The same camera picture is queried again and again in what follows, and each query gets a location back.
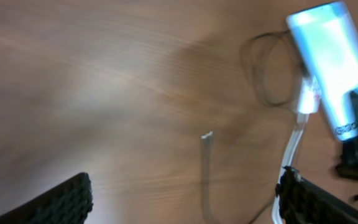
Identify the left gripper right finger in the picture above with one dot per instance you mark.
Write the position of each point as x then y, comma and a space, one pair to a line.
299, 201

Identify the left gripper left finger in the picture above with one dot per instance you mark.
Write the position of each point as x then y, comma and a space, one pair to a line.
67, 203

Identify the blue screen Galaxy smartphone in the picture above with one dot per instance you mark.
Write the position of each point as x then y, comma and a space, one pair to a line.
328, 43

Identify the white power strip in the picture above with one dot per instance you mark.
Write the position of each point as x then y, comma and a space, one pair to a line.
308, 96

